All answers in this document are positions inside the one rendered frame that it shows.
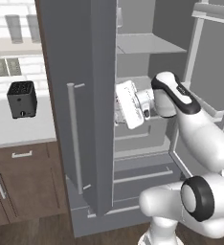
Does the grey freezer drawer front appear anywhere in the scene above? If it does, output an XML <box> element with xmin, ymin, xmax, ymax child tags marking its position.
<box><xmin>111</xmin><ymin>155</ymin><xmax>186</xmax><ymax>207</ymax></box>

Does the grey wall outlet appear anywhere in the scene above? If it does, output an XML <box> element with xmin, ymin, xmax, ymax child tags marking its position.
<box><xmin>6</xmin><ymin>56</ymin><xmax>23</xmax><ymax>77</ymax></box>
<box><xmin>0</xmin><ymin>57</ymin><xmax>10</xmax><ymax>78</ymax></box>

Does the brown drawer front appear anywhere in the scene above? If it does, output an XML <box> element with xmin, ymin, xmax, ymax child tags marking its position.
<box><xmin>0</xmin><ymin>142</ymin><xmax>52</xmax><ymax>167</ymax></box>

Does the grey fridge shelf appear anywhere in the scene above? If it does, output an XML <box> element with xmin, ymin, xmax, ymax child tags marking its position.
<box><xmin>116</xmin><ymin>33</ymin><xmax>188</xmax><ymax>56</ymax></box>

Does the grey fridge door with shelves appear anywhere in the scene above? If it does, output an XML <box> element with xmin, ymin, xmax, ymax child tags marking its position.
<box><xmin>168</xmin><ymin>0</ymin><xmax>224</xmax><ymax>180</ymax></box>

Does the grey fridge crisper drawer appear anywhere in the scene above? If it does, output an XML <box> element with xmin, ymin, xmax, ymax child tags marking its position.
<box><xmin>114</xmin><ymin>115</ymin><xmax>169</xmax><ymax>151</ymax></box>

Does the grey fridge door with handle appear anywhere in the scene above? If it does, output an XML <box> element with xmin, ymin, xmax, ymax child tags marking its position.
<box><xmin>34</xmin><ymin>0</ymin><xmax>119</xmax><ymax>218</ymax></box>

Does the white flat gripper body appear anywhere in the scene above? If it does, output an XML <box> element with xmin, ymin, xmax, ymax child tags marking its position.
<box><xmin>115</xmin><ymin>79</ymin><xmax>146</xmax><ymax>130</ymax></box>

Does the white drawer handle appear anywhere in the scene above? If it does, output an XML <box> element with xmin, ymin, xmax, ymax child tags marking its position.
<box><xmin>11</xmin><ymin>149</ymin><xmax>34</xmax><ymax>159</ymax></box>

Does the white wall shelf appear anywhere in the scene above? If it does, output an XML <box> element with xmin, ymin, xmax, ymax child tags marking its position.
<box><xmin>0</xmin><ymin>37</ymin><xmax>44</xmax><ymax>57</ymax></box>

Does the black toaster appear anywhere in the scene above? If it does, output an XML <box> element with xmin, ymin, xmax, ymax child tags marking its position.
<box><xmin>6</xmin><ymin>80</ymin><xmax>38</xmax><ymax>120</ymax></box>

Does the grey freezer drawer handle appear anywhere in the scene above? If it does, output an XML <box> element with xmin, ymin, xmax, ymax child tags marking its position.
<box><xmin>113</xmin><ymin>169</ymin><xmax>174</xmax><ymax>185</ymax></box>

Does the grey fridge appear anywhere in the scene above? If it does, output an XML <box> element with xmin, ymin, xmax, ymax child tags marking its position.
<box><xmin>65</xmin><ymin>0</ymin><xmax>224</xmax><ymax>238</ymax></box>

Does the grey fridge door handle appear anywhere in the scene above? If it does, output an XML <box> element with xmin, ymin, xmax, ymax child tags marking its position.
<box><xmin>66</xmin><ymin>82</ymin><xmax>93</xmax><ymax>196</ymax></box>

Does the grey glass jar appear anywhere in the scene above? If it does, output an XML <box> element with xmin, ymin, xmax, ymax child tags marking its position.
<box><xmin>25</xmin><ymin>13</ymin><xmax>42</xmax><ymax>44</ymax></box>
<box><xmin>4</xmin><ymin>13</ymin><xmax>24</xmax><ymax>44</ymax></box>

